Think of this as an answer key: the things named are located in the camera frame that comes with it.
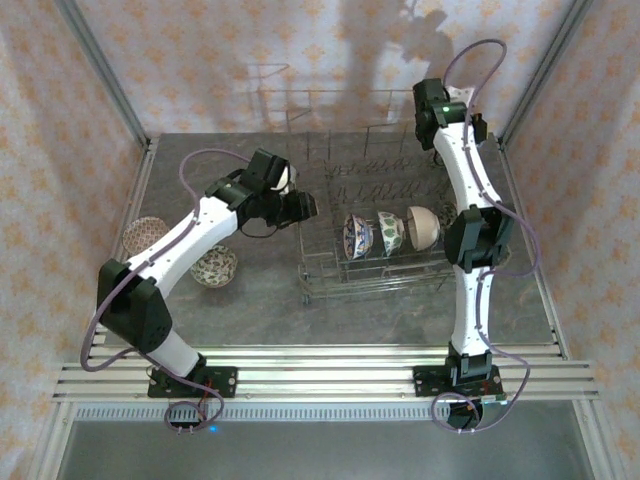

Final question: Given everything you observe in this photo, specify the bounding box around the green leaf pattern bowl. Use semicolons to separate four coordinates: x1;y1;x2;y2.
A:
375;210;406;259

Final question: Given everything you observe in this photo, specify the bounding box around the leaf pattern bowl pink outside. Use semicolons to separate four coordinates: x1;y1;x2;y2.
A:
189;243;239;290

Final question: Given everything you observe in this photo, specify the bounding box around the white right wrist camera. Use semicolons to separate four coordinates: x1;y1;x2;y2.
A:
447;85;476;109

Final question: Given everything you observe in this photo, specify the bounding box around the brown leaf bowl beige outside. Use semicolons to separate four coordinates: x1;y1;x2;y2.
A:
405;205;442;252

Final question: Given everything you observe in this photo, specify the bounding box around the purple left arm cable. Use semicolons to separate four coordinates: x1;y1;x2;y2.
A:
79;148;254;435

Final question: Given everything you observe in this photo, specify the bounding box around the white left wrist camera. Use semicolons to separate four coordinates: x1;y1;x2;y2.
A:
276;163;298;195

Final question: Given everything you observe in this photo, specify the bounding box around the blue yellow mandala bowl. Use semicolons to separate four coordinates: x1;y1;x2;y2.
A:
341;213;375;262

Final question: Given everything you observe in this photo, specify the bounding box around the aluminium side rail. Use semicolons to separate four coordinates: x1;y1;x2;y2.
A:
79;137;160;364
498;134;570;360

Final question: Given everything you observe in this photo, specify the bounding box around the grey slotted cable duct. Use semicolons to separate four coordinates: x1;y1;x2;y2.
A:
74;403;576;422

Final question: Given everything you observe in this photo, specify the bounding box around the grey wire dish rack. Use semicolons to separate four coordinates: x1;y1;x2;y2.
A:
284;88;514;305

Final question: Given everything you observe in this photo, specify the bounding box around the aluminium frame post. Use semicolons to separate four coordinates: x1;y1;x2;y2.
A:
497;0;597;151
53;0;153;147

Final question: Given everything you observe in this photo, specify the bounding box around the red-brown lattice pattern bowl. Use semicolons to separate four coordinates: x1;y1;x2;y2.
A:
122;215;171;257

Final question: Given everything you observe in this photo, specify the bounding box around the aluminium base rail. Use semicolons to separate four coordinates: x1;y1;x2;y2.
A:
52;344;601;404

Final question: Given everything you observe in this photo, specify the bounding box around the thin black left wrist cable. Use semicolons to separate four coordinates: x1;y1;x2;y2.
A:
239;222;281;239

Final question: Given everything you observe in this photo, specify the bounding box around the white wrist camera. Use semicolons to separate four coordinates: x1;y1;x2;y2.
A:
276;163;298;195
447;85;476;109

